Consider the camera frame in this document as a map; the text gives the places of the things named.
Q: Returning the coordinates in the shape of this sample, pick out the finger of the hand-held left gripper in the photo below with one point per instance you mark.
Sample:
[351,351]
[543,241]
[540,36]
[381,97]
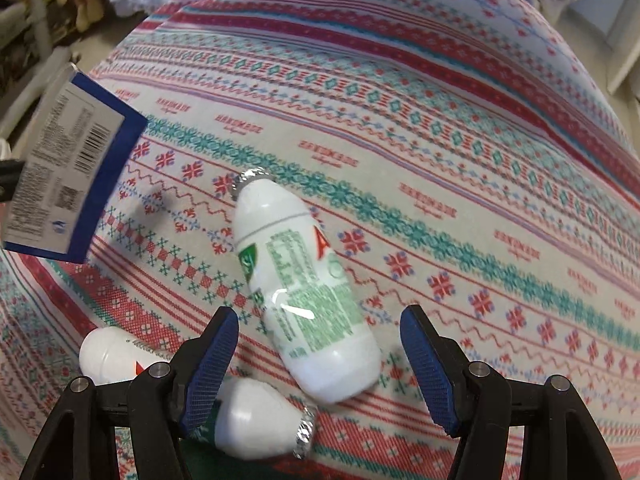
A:
[10,180]

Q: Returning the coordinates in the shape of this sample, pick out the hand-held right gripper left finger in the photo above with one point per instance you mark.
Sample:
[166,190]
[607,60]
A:
[210,370]

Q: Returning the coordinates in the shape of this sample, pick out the blue milk carton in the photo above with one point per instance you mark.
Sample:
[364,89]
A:
[60,160]

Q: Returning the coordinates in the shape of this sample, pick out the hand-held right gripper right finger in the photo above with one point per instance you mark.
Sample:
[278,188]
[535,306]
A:
[430,375]

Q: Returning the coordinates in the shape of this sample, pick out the patterned knit blanket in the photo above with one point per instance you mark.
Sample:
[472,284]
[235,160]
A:
[450,160]

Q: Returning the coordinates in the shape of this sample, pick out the grey desk chair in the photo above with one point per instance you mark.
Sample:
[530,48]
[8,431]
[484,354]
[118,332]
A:
[40,20]

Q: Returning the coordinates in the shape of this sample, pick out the white green-label drink bottle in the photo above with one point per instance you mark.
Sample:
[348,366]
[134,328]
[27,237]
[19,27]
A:
[250,415]
[300,310]

